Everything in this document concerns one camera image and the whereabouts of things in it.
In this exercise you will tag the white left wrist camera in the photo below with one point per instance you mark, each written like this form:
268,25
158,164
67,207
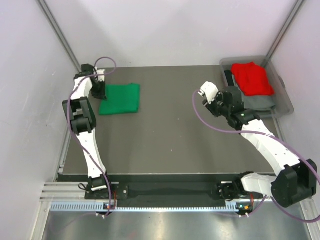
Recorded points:
100,75

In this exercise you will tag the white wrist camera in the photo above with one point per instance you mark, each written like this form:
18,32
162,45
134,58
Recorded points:
208,90
100,75

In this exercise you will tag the black folded t shirt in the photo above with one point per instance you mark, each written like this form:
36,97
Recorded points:
230,79

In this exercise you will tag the red folded t shirt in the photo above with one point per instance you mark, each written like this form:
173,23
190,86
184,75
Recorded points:
252,79

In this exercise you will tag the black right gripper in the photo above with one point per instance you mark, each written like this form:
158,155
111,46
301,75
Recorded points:
218,96

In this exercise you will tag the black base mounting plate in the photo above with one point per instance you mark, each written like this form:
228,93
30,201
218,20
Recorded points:
170,190

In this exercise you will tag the grey folded t shirt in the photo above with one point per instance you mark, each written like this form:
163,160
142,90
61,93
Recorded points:
256,102

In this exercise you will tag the green t shirt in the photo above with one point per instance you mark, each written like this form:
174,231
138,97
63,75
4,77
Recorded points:
121,99

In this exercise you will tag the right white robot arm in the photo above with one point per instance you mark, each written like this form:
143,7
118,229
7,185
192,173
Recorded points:
293,180

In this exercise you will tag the clear plastic bin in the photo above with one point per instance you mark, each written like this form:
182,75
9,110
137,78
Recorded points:
281,98

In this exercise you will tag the slotted cable duct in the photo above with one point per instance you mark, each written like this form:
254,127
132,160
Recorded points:
103,207

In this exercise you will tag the aluminium frame rail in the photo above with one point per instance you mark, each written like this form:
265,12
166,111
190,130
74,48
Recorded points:
62,191

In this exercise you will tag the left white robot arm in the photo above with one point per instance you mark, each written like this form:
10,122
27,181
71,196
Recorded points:
82,122

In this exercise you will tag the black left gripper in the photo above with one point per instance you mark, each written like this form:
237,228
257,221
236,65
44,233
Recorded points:
101,94

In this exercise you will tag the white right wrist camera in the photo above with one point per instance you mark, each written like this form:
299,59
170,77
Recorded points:
208,90

